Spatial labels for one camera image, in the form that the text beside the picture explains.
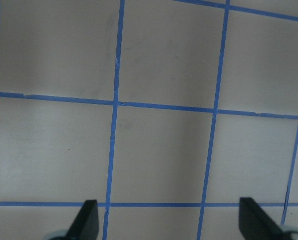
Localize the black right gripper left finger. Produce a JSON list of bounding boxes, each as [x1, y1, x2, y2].
[[65, 200, 99, 240]]

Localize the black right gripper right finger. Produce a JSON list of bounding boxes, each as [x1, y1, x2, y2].
[[239, 197, 288, 240]]

